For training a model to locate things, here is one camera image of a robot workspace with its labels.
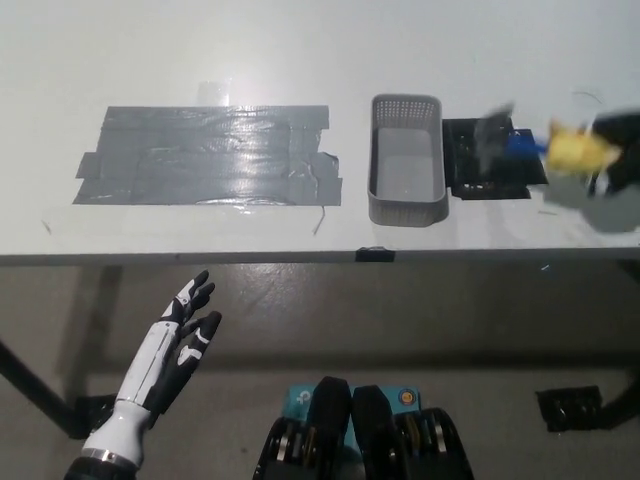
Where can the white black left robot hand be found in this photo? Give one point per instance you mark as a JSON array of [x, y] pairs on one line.
[[160, 360]]

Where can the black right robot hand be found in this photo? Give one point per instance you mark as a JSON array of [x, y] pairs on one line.
[[622, 150]]

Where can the black robot body with teal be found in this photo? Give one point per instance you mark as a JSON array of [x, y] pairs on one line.
[[365, 435]]

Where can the black table leg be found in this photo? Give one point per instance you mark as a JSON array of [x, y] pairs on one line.
[[30, 382]]

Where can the grey plastic basket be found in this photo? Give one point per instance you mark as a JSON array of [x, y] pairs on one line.
[[407, 165]]

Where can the large grey duct tape patch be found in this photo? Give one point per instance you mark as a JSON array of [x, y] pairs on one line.
[[210, 160]]

